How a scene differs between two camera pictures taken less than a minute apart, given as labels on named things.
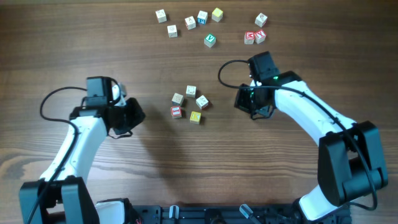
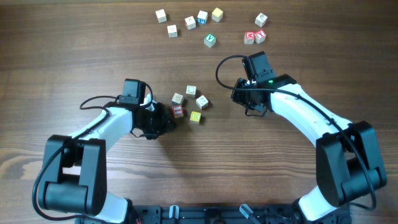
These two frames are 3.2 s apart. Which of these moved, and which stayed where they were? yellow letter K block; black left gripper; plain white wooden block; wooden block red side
Moved: black left gripper
Stayed: yellow letter K block; plain white wooden block; wooden block red side
